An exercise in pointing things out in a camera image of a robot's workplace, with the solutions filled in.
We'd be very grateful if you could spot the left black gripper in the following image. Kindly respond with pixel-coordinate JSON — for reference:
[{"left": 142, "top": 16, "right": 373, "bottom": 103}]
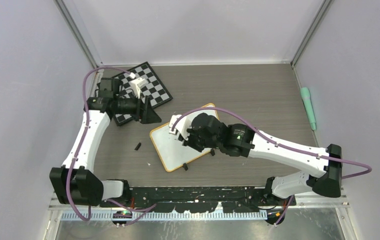
[{"left": 114, "top": 91, "right": 161, "bottom": 124}]

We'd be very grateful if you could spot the yellow framed whiteboard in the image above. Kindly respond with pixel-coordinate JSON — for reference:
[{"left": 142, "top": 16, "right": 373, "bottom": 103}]
[{"left": 149, "top": 103, "right": 219, "bottom": 172}]

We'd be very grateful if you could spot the black marker cap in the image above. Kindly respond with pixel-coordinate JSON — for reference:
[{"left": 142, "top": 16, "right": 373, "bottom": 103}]
[{"left": 134, "top": 142, "right": 142, "bottom": 151}]

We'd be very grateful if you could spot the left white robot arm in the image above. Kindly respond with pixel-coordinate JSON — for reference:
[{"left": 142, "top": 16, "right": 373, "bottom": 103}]
[{"left": 49, "top": 77, "right": 162, "bottom": 207}]

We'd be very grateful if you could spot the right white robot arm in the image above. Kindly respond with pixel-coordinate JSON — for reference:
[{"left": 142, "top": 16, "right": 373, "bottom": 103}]
[{"left": 170, "top": 112, "right": 342, "bottom": 205}]

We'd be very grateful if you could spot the black white checkerboard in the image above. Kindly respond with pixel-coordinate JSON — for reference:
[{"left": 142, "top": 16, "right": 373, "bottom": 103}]
[{"left": 110, "top": 61, "right": 173, "bottom": 109}]

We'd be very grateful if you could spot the mint green microphone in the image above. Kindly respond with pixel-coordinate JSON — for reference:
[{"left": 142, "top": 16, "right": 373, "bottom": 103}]
[{"left": 300, "top": 87, "right": 317, "bottom": 131}]

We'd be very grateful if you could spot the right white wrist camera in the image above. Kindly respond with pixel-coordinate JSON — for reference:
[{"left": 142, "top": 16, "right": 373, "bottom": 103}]
[{"left": 168, "top": 114, "right": 191, "bottom": 141}]

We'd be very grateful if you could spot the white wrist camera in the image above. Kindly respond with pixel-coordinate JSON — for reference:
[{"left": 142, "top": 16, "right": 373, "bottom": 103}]
[
  {"left": 168, "top": 114, "right": 191, "bottom": 141},
  {"left": 129, "top": 77, "right": 149, "bottom": 99}
]

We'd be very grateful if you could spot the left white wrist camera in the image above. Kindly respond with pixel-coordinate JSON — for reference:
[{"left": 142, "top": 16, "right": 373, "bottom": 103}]
[{"left": 129, "top": 77, "right": 149, "bottom": 99}]

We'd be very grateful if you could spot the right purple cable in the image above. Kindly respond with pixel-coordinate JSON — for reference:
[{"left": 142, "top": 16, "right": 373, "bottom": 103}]
[{"left": 171, "top": 106, "right": 373, "bottom": 228}]

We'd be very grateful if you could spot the purple cable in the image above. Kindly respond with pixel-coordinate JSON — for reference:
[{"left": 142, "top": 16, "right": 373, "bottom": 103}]
[
  {"left": 65, "top": 66, "right": 156, "bottom": 226},
  {"left": 171, "top": 106, "right": 373, "bottom": 228}
]

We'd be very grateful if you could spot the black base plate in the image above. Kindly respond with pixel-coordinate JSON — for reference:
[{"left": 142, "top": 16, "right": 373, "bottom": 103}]
[{"left": 100, "top": 186, "right": 289, "bottom": 214}]

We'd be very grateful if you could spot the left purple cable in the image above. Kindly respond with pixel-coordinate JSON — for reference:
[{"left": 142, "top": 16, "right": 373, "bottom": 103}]
[{"left": 65, "top": 66, "right": 156, "bottom": 226}]

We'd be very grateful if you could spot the aluminium frame rail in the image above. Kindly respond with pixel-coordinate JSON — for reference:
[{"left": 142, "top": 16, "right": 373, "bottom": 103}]
[{"left": 47, "top": 187, "right": 352, "bottom": 222}]

